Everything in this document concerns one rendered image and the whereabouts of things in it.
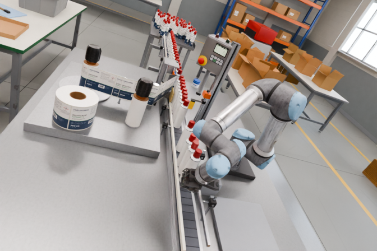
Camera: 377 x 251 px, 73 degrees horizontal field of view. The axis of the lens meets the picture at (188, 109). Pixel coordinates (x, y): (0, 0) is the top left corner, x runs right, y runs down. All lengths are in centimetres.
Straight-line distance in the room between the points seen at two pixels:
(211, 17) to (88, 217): 846
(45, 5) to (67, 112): 197
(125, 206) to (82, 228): 19
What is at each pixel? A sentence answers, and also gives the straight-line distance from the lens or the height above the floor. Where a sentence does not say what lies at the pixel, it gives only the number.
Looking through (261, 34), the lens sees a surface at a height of 105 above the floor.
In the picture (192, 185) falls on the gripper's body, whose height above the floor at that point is 104.
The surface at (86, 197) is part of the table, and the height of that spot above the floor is 83.
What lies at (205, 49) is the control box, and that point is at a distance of 155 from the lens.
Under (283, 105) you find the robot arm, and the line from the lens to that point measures 118.
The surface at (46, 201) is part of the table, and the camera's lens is 116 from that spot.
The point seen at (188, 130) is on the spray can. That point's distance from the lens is 137.
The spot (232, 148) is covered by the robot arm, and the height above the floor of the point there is 126.
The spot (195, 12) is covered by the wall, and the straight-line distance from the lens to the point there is 906.
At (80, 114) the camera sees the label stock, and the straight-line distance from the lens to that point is 134.
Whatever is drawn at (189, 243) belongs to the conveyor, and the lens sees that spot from 112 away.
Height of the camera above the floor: 175
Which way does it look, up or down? 27 degrees down
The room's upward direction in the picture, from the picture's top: 24 degrees clockwise
